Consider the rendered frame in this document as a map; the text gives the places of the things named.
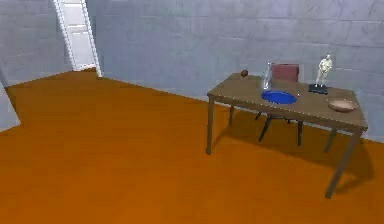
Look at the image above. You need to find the brown wooden table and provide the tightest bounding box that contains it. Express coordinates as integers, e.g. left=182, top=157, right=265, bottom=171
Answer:
left=205, top=72, right=369, bottom=200

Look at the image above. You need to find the clear glass bottle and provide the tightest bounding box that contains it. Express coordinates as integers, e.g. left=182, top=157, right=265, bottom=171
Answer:
left=261, top=62, right=273, bottom=91

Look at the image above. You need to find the blue plate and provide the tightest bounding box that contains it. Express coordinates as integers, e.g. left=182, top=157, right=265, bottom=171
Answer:
left=261, top=90, right=298, bottom=105

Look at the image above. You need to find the dark red chair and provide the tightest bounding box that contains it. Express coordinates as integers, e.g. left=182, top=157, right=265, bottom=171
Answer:
left=254, top=62, right=305, bottom=148

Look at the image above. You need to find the white statue on black base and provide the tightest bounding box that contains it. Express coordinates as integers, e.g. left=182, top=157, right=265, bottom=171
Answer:
left=308, top=54, right=333, bottom=95

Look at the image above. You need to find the white room door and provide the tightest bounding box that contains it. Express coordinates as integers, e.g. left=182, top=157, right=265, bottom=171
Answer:
left=53, top=0, right=103, bottom=78

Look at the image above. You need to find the brown bowl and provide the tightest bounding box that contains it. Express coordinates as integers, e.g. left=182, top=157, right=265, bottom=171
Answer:
left=327, top=98, right=359, bottom=113

